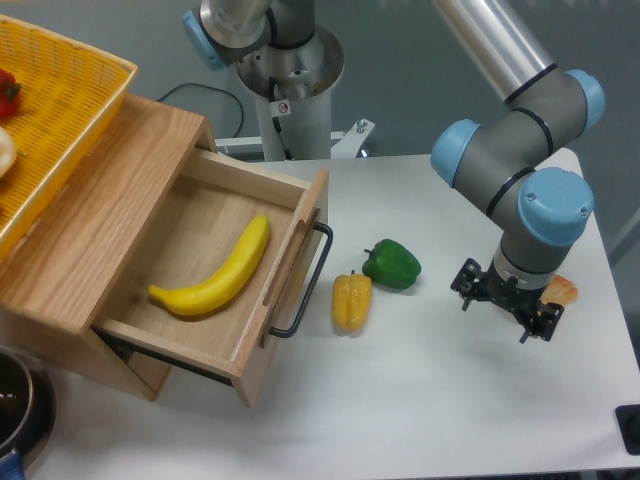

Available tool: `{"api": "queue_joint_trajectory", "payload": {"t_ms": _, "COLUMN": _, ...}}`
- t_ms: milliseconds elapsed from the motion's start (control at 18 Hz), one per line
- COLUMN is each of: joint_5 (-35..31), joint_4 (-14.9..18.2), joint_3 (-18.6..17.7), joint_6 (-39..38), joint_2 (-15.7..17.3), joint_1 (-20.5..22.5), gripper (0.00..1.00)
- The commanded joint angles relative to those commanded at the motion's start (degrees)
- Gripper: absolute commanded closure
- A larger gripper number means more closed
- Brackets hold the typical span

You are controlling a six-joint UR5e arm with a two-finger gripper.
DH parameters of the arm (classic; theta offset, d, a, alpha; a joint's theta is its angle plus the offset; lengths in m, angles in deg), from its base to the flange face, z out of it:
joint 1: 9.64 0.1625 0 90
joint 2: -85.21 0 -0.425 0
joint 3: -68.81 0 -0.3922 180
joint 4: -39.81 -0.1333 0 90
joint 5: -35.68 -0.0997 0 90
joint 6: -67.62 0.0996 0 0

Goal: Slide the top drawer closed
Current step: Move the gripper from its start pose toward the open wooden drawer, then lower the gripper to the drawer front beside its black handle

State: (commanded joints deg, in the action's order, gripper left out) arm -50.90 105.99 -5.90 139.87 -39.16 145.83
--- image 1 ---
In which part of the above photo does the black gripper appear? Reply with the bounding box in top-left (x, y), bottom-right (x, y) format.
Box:
top-left (450, 258), bottom-right (565, 343)

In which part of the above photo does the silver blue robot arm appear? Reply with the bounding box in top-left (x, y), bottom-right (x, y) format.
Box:
top-left (182, 1), bottom-right (605, 340)

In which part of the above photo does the wooden top drawer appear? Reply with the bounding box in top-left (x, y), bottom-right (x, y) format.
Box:
top-left (93, 149), bottom-right (331, 406)

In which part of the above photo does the wooden drawer cabinet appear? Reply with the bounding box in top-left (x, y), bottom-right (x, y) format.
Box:
top-left (1, 95), bottom-right (216, 400)

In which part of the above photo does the orange toy food piece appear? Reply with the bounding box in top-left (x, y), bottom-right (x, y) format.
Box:
top-left (541, 275), bottom-right (579, 306)

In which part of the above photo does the green toy bell pepper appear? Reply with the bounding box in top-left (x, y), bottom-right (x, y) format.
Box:
top-left (362, 239), bottom-right (422, 290)

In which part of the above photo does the yellow toy bell pepper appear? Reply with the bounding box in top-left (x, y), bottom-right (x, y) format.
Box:
top-left (331, 272), bottom-right (372, 332)

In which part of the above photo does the yellow toy banana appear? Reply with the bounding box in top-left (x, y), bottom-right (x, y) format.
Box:
top-left (147, 214), bottom-right (271, 316)

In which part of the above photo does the dark metal pot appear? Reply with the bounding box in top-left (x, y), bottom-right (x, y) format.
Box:
top-left (1, 349), bottom-right (56, 479)

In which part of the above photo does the yellow plastic basket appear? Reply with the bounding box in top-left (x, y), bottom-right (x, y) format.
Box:
top-left (1, 16), bottom-right (138, 255)

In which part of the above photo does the cream toy food item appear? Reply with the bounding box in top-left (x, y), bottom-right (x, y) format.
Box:
top-left (0, 128), bottom-right (17, 177)

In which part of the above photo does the red toy pepper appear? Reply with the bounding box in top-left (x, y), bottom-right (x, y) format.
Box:
top-left (0, 69), bottom-right (21, 118)

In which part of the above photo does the black metal drawer handle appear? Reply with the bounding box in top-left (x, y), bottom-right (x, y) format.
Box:
top-left (269, 221), bottom-right (334, 339)

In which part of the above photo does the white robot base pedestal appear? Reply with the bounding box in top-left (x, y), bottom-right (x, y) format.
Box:
top-left (236, 26), bottom-right (375, 162)

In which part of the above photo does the black cable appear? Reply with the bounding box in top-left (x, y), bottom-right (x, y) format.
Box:
top-left (156, 82), bottom-right (245, 140)

